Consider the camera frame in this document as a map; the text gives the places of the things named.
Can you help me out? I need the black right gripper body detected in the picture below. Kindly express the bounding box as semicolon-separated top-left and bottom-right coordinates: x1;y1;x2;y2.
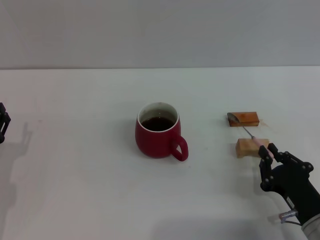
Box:
271;163;320;225

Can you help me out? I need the pink handled metal spoon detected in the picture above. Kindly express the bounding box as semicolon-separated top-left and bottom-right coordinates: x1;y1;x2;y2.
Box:
226;112;275;158

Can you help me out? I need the red ceramic coffee cup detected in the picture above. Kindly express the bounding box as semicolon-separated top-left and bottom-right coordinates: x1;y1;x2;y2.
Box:
134;101;189;162

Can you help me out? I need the light wooden arch block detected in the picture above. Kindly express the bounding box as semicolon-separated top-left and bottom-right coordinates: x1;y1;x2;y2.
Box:
235;138;270;159

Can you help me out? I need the dark brown wooden block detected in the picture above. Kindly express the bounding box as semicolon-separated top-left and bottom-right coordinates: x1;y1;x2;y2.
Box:
227;111;260;128

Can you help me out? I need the grey gripper cable with plug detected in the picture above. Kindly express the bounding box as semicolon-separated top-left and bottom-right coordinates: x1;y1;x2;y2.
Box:
278;209;302;228

